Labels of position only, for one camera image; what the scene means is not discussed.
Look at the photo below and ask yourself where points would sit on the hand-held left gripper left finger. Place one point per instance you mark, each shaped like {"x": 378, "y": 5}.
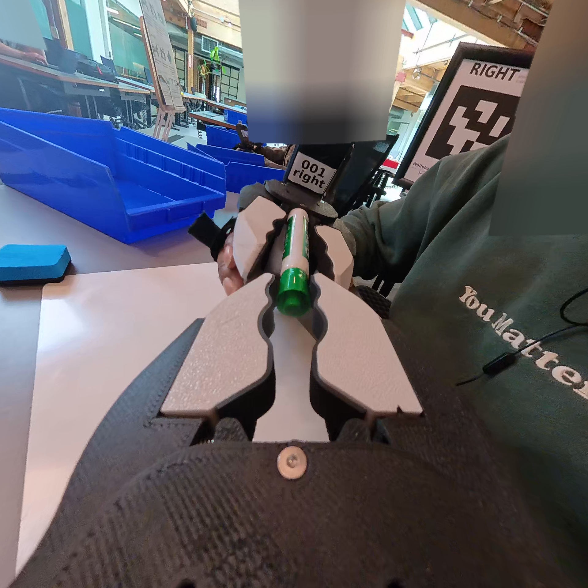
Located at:
{"x": 220, "y": 367}

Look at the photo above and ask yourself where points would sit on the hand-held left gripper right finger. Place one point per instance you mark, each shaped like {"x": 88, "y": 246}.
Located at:
{"x": 363, "y": 367}

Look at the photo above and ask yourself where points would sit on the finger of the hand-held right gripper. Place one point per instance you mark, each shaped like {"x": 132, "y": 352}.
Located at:
{"x": 259, "y": 239}
{"x": 335, "y": 253}

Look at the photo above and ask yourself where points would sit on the green dry-erase marker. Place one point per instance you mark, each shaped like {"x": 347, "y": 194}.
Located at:
{"x": 296, "y": 241}

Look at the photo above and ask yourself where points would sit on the green marker cap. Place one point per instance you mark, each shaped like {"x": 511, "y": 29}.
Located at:
{"x": 294, "y": 294}

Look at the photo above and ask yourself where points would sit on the white whiteboard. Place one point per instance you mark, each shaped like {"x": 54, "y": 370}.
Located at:
{"x": 101, "y": 349}

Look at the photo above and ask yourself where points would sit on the blue plastic bin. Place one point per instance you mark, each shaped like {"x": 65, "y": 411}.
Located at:
{"x": 243, "y": 165}
{"x": 129, "y": 184}

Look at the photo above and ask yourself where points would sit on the blue whiteboard eraser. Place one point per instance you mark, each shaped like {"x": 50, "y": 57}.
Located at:
{"x": 32, "y": 263}

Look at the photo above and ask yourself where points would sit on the person's right hand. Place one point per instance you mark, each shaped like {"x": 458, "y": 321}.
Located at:
{"x": 230, "y": 266}

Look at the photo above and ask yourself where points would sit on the framed black-and-white tag sign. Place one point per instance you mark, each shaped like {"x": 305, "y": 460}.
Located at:
{"x": 464, "y": 106}

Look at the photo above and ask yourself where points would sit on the white standing sign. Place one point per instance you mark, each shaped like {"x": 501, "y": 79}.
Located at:
{"x": 163, "y": 60}

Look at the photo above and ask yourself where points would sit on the wooden office table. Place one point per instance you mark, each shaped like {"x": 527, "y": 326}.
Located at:
{"x": 73, "y": 83}

